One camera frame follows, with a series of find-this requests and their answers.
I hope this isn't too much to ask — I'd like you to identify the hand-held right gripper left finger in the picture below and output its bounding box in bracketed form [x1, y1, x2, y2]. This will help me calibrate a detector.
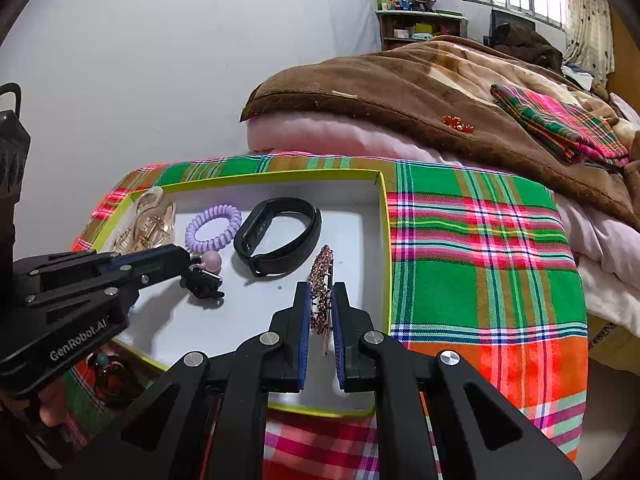
[60, 281, 313, 480]

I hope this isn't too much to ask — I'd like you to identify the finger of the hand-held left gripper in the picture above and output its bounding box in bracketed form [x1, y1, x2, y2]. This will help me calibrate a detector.
[12, 244, 193, 283]
[25, 262, 193, 316]

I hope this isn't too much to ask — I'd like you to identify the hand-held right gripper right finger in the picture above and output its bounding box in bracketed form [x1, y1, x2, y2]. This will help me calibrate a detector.
[332, 281, 583, 480]

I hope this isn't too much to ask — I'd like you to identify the pearly white hair claw clip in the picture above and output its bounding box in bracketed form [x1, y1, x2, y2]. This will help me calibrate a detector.
[111, 186, 177, 256]

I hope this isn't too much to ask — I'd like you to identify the black clip with pink ball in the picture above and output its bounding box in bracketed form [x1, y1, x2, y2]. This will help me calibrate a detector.
[181, 251, 226, 301]

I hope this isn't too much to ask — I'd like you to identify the brown rhinestone hair clip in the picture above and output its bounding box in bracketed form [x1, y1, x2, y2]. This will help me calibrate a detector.
[307, 245, 335, 356]

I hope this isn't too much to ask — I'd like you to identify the purple spiral hair tie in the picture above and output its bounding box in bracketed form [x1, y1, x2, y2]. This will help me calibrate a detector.
[185, 204, 243, 254]

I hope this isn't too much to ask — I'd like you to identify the yellow-green shallow cardboard box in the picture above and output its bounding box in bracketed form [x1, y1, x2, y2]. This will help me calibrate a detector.
[82, 169, 391, 418]

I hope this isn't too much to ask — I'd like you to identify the black wristband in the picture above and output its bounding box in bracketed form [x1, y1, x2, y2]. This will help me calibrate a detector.
[233, 197, 322, 278]

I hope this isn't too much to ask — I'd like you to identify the person's left hand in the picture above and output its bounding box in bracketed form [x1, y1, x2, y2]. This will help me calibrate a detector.
[37, 387, 68, 428]

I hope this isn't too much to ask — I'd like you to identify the small brown lace hair ornament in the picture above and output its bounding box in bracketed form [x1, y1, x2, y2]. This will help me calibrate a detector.
[82, 352, 138, 408]

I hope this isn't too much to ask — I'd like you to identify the plaid bed sheet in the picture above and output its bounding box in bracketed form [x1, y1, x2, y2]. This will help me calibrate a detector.
[70, 154, 591, 480]

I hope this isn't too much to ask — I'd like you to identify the pink quilt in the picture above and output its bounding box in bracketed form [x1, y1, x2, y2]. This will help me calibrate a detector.
[247, 110, 640, 331]

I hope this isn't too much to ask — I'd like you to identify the brown fleece blanket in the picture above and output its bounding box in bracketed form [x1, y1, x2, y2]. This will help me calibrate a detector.
[240, 40, 640, 231]

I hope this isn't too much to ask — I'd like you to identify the folded plaid cloth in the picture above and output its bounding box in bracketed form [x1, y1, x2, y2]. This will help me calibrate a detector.
[490, 83, 630, 167]

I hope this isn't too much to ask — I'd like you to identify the wooden shelf unit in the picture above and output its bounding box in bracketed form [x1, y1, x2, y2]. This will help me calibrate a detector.
[375, 10, 468, 52]

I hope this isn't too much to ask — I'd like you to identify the dark clothing pile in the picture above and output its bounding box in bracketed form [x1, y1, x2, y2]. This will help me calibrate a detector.
[487, 22, 563, 68]

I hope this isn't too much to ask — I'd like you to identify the black television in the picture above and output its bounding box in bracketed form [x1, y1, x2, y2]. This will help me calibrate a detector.
[490, 8, 537, 43]

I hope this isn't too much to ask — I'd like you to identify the wooden wardrobe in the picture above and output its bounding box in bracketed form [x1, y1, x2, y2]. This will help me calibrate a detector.
[607, 5, 640, 106]

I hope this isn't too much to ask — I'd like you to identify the patterned curtain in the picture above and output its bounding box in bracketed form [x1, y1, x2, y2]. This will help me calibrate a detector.
[562, 0, 616, 88]

